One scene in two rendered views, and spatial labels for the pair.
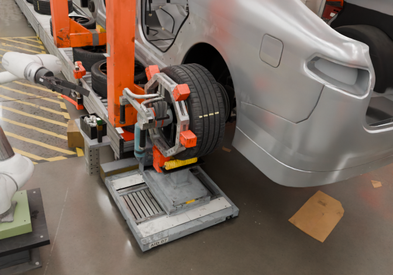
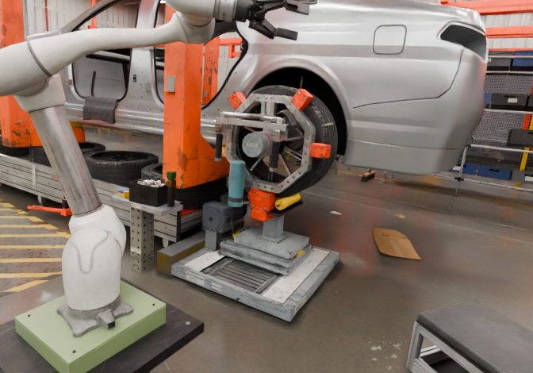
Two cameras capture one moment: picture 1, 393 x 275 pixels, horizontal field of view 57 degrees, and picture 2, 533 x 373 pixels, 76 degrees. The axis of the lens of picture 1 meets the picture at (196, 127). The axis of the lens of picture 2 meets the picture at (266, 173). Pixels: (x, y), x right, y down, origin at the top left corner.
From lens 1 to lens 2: 1.55 m
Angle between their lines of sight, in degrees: 32
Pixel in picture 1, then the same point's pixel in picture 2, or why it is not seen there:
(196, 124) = (324, 132)
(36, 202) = not seen: hidden behind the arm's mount
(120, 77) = (189, 117)
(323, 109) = (463, 74)
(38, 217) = not seen: hidden behind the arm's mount
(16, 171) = (115, 228)
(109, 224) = (220, 312)
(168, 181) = (263, 239)
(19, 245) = (164, 345)
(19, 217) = (139, 304)
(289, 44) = (414, 24)
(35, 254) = not seen: outside the picture
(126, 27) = (196, 53)
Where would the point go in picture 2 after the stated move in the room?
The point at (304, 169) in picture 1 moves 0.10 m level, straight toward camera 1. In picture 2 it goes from (448, 148) to (459, 150)
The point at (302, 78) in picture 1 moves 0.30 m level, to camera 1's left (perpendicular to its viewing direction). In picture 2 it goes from (438, 50) to (396, 41)
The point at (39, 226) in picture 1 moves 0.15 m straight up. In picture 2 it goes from (170, 313) to (171, 276)
